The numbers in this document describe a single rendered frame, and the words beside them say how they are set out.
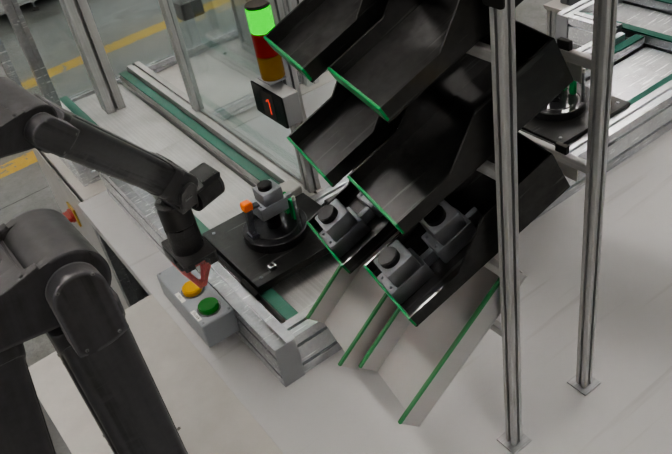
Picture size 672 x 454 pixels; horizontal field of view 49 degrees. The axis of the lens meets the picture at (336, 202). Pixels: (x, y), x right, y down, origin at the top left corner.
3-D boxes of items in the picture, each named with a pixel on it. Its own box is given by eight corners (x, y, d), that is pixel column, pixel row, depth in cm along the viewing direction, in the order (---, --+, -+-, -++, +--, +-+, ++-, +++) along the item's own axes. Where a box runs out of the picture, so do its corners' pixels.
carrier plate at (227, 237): (260, 295, 146) (257, 287, 144) (203, 240, 162) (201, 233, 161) (356, 237, 155) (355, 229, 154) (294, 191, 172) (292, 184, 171)
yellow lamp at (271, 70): (269, 84, 149) (264, 62, 146) (256, 77, 152) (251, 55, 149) (290, 74, 151) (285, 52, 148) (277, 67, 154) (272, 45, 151)
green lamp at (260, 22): (258, 37, 143) (253, 13, 140) (245, 31, 146) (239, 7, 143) (280, 28, 145) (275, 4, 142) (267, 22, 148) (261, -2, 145)
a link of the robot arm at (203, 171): (143, 166, 123) (181, 192, 120) (191, 131, 130) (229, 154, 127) (149, 213, 132) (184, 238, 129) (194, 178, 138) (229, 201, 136)
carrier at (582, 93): (561, 152, 168) (562, 103, 161) (484, 117, 185) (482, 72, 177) (630, 109, 177) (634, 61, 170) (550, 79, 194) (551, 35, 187)
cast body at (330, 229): (340, 258, 113) (315, 234, 109) (328, 243, 117) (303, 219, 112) (381, 221, 113) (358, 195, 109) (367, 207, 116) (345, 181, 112)
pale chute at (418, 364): (419, 427, 111) (399, 424, 108) (377, 370, 121) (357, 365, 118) (528, 276, 105) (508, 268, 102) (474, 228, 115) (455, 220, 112)
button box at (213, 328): (209, 349, 143) (201, 326, 139) (164, 294, 158) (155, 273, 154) (240, 330, 146) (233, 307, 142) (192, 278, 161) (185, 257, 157)
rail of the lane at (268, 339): (285, 387, 138) (273, 347, 131) (108, 195, 200) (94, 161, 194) (309, 371, 140) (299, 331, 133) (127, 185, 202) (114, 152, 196)
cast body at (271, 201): (263, 222, 152) (256, 195, 148) (253, 213, 155) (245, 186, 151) (297, 203, 155) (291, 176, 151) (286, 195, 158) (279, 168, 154)
